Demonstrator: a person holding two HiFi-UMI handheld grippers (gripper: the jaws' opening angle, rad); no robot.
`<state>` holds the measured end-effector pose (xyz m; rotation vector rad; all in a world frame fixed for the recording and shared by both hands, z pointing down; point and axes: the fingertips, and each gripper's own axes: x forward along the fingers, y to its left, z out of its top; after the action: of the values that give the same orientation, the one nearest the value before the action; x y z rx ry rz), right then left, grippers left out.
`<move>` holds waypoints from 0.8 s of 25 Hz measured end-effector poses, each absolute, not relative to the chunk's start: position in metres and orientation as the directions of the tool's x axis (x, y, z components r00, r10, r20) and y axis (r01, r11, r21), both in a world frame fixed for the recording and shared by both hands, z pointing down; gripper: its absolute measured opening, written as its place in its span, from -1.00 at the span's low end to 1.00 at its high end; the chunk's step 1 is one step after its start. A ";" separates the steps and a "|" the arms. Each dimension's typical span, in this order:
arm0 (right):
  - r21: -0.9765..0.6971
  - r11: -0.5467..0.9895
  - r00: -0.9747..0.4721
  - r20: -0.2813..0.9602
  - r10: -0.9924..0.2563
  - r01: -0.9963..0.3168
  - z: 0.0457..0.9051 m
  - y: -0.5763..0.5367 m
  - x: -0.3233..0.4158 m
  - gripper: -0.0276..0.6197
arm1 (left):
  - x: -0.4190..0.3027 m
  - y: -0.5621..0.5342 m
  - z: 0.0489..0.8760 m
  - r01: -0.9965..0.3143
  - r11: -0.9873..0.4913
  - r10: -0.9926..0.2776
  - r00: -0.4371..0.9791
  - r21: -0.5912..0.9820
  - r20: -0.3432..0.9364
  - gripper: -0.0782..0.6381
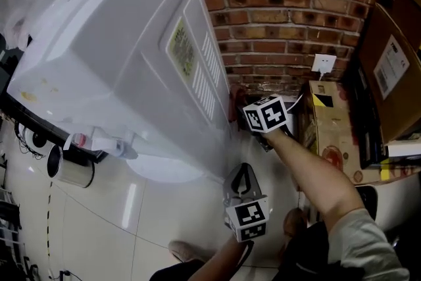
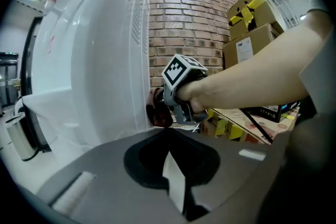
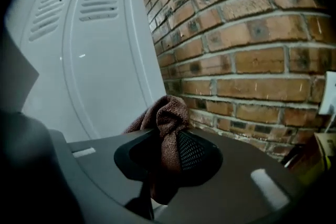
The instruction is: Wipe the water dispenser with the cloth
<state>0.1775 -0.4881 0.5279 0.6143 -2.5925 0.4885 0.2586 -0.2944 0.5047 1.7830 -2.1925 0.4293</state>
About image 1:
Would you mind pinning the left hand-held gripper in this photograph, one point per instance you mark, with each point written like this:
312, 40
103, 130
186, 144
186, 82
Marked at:
248, 218

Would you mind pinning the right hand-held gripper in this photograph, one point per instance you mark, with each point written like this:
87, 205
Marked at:
268, 116

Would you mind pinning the brown cloth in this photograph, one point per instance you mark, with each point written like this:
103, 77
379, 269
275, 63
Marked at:
236, 102

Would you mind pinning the white water dispenser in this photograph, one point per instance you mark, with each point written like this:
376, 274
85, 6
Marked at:
115, 69

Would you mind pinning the person's right forearm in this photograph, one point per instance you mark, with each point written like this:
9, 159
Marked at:
315, 181

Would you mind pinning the person's left forearm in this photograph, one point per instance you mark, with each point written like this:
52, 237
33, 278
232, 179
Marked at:
217, 263

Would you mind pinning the person's right shoe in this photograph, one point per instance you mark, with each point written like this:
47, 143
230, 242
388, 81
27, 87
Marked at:
294, 222

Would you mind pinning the person's shoe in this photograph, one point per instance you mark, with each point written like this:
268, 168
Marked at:
294, 222
187, 250

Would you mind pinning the printed cardboard box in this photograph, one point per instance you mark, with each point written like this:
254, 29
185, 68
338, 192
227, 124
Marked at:
332, 131

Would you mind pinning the person's left shoe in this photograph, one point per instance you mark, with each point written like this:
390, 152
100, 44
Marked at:
187, 250

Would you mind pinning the person's black shorts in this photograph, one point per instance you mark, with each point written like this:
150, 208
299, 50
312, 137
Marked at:
306, 256

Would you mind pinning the flat black box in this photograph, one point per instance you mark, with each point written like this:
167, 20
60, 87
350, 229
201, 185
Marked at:
368, 128

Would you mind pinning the white square waste bin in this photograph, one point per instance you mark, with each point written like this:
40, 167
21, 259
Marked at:
370, 200

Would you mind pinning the cardboard box with white label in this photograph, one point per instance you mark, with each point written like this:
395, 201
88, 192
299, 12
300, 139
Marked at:
391, 75

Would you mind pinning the person's beige shirt sleeve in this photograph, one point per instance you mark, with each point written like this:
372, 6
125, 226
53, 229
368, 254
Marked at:
361, 246

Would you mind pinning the black box with white lid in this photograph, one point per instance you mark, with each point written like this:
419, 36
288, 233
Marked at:
404, 146

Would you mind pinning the steel trash can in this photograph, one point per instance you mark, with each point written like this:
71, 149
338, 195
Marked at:
70, 168

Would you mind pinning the yellow and black striped tape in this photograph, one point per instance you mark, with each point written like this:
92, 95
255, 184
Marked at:
48, 217

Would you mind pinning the white round device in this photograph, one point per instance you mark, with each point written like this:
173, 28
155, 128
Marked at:
34, 138

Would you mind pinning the black framed glass panel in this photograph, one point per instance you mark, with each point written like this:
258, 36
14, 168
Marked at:
36, 128

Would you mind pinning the white wall socket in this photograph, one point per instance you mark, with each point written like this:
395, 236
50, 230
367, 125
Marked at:
324, 63

